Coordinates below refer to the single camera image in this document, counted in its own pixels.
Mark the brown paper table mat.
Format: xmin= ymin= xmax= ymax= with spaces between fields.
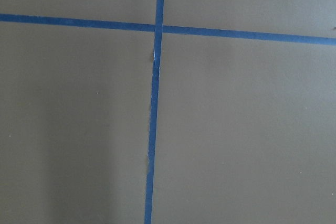
xmin=1 ymin=0 xmax=335 ymax=223

